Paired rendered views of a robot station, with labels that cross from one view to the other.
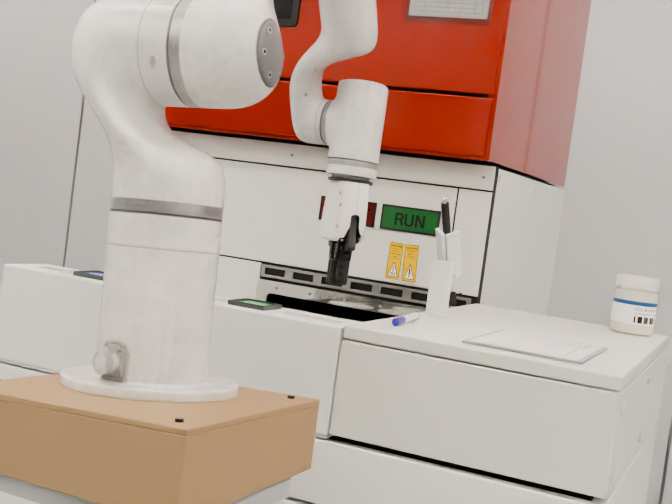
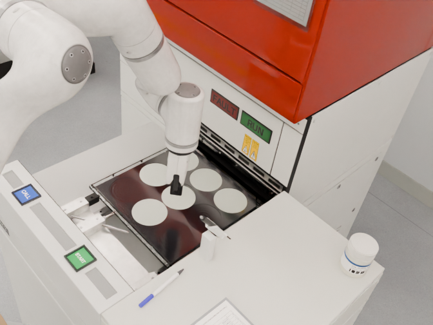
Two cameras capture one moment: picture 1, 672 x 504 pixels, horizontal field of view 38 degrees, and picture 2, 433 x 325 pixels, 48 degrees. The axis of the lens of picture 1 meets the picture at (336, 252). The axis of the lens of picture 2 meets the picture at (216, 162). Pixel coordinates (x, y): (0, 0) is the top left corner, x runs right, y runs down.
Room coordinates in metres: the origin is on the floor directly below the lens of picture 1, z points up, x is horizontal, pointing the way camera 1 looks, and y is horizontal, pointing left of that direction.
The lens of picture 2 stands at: (0.78, -0.38, 1.95)
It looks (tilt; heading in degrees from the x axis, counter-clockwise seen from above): 42 degrees down; 17
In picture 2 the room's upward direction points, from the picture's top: 9 degrees clockwise
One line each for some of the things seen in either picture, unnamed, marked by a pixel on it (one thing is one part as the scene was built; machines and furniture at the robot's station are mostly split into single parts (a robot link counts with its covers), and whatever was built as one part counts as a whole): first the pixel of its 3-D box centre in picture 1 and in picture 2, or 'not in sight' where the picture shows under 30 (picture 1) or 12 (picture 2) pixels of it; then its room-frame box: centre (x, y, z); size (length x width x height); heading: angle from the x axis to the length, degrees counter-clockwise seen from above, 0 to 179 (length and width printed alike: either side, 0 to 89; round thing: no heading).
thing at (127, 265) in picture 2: not in sight; (106, 251); (1.45, 0.10, 0.87); 0.36 x 0.08 x 0.03; 67
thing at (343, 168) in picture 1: (351, 170); (182, 138); (1.64, -0.01, 1.17); 0.09 x 0.08 x 0.03; 19
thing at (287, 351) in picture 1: (170, 340); (55, 244); (1.40, 0.22, 0.89); 0.55 x 0.09 x 0.14; 67
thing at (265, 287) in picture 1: (356, 319); (225, 164); (1.90, -0.06, 0.89); 0.44 x 0.02 x 0.10; 67
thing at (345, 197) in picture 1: (346, 207); (179, 158); (1.64, -0.01, 1.11); 0.10 x 0.07 x 0.11; 19
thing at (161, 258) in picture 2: not in sight; (128, 224); (1.54, 0.08, 0.90); 0.38 x 0.01 x 0.01; 67
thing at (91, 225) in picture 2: not in sight; (89, 226); (1.48, 0.17, 0.89); 0.08 x 0.03 x 0.03; 157
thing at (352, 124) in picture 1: (356, 121); (183, 111); (1.64, 0.00, 1.25); 0.09 x 0.08 x 0.13; 65
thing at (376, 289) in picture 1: (361, 286); (229, 148); (1.91, -0.06, 0.96); 0.44 x 0.01 x 0.02; 67
